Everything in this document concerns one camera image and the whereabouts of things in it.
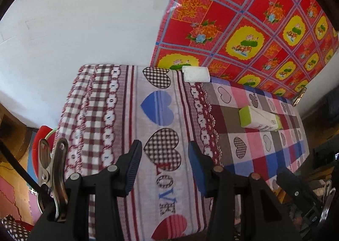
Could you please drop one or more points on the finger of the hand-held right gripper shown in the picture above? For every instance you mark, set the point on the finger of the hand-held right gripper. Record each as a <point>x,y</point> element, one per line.
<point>294,185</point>

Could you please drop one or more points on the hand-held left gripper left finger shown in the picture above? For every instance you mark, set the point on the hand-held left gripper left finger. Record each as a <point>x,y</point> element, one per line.
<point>133,166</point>

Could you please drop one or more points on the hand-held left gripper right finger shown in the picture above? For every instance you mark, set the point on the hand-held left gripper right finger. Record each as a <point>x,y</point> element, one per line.
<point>198,172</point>

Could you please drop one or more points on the red bucket green rim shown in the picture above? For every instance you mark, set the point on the red bucket green rim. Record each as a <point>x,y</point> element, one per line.
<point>50,133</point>

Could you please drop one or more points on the metal spring clip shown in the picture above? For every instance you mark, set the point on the metal spring clip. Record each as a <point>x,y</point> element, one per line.
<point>327,198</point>
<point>50,166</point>

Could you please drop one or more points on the white and green box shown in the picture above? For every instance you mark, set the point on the white and green box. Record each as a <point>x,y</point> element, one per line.
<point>259,119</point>

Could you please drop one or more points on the heart patterned bed sheet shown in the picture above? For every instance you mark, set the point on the heart patterned bed sheet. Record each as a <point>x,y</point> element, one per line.
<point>132,84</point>

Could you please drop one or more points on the white foam block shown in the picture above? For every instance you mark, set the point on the white foam block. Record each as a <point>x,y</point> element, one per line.
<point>196,74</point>

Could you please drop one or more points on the red plastic stool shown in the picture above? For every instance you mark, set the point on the red plastic stool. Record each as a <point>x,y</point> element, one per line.
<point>38,137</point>

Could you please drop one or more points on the pink foam floor mat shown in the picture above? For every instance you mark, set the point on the pink foam floor mat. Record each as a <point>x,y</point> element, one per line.
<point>13,198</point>

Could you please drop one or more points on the wooden cabinet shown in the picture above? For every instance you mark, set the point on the wooden cabinet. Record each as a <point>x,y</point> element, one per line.
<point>13,129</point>

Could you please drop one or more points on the polka dot cloth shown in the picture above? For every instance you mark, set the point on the polka dot cloth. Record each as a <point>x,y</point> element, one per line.
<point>16,230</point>

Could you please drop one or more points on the metal bracket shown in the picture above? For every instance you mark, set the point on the metal bracket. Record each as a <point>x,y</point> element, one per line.
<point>299,96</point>

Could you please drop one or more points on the red floral wall cloth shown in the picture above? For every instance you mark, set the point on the red floral wall cloth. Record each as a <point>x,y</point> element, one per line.
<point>238,18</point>

